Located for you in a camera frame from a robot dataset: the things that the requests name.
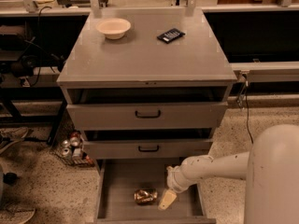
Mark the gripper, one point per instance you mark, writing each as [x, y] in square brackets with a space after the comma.
[175, 178]

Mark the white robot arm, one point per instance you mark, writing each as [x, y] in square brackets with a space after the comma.
[270, 169]

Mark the grey bottom drawer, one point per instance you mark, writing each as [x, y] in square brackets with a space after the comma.
[120, 179]

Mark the grey drawer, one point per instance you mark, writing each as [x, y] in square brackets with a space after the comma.
[116, 109]
[120, 179]
[136, 144]

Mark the grey middle drawer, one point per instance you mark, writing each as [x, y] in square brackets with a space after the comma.
[136, 144]

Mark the grey drawer cabinet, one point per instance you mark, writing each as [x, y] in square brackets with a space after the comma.
[140, 60]

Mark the grey top drawer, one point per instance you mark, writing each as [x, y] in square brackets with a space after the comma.
[116, 109]

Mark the grey sneaker lower left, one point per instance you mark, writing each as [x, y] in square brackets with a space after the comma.
[16, 213]

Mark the grey sneaker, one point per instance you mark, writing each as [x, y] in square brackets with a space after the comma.
[9, 138]
[16, 213]

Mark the dark snack packet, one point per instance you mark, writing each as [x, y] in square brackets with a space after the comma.
[171, 35]

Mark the grey sneaker upper left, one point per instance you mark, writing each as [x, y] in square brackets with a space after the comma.
[9, 138]

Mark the cream ceramic bowl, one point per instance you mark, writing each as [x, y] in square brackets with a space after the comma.
[113, 28]

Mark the black machine on left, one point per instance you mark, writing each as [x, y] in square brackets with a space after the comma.
[20, 55]

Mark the wire basket of cans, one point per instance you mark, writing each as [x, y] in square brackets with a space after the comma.
[70, 151]

